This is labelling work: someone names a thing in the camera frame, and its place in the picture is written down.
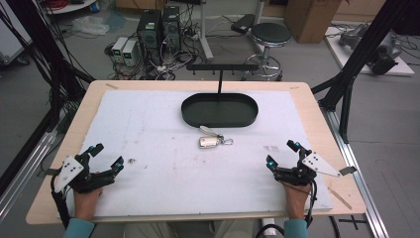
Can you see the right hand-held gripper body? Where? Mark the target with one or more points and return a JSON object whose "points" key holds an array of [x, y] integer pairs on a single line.
{"points": [[302, 173]]}

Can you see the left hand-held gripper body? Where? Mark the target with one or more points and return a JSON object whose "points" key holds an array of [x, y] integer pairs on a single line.
{"points": [[69, 170]]}

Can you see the silver car key with keyring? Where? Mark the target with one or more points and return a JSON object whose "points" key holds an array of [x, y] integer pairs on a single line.
{"points": [[208, 142]]}

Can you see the black key rack with tray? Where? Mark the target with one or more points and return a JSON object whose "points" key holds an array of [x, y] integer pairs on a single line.
{"points": [[218, 111]]}

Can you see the person's right hand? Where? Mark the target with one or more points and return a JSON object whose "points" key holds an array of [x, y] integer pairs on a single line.
{"points": [[296, 201]]}

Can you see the person's left hand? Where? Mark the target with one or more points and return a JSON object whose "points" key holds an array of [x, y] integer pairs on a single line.
{"points": [[85, 205]]}

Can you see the thin wooden stick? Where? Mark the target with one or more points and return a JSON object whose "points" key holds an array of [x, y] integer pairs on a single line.
{"points": [[340, 198]]}

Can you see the grey tape piece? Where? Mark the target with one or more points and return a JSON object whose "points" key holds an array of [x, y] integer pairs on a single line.
{"points": [[348, 170]]}

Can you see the white foam mat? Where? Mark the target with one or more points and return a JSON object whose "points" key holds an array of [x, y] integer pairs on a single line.
{"points": [[165, 172]]}

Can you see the white floor board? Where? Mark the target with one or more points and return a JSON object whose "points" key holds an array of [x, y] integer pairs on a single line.
{"points": [[343, 54]]}

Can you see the white power supply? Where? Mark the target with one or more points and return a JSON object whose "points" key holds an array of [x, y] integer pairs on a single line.
{"points": [[119, 49], [129, 53]]}

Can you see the black round stool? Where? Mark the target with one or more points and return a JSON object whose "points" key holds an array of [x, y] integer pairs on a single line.
{"points": [[270, 34]]}

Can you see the clear plastic bag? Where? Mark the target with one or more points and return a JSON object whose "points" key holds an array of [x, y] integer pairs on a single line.
{"points": [[89, 25]]}

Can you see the grey robot parts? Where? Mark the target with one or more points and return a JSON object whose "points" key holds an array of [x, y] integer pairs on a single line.
{"points": [[384, 54]]}

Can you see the cardboard box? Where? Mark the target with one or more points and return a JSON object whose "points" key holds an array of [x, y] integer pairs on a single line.
{"points": [[310, 20]]}

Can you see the large black computer tower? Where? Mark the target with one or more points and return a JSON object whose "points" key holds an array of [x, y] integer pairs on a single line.
{"points": [[149, 33]]}

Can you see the black flat box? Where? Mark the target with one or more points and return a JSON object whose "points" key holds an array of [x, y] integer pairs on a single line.
{"points": [[243, 23]]}

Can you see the white desk leg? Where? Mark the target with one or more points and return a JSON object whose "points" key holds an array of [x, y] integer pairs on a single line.
{"points": [[205, 36]]}

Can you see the small black computer tower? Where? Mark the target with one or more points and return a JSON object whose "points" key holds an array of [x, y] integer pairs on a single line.
{"points": [[171, 28]]}

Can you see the round white table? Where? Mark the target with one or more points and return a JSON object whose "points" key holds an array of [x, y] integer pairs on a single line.
{"points": [[71, 6]]}

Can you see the aluminium rail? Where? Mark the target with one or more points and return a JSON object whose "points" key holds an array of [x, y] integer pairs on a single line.
{"points": [[363, 185], [20, 178]]}

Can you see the black frame strut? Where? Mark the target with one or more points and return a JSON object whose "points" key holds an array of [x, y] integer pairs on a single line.
{"points": [[61, 59], [360, 53]]}

